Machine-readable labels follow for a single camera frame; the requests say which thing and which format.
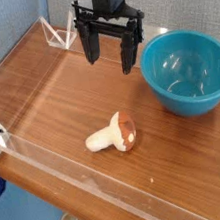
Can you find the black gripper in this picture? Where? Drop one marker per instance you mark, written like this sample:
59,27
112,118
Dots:
125,23

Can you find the blue plastic bowl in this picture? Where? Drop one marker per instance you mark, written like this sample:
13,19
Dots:
182,68

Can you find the brown and white toy mushroom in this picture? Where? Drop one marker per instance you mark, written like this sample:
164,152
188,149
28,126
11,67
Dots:
120,133

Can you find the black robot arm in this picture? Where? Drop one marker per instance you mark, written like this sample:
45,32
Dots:
114,18

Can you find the clear acrylic front barrier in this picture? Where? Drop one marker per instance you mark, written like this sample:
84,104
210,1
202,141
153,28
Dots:
43,168

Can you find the clear acrylic corner bracket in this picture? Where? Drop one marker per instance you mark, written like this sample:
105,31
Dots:
59,38

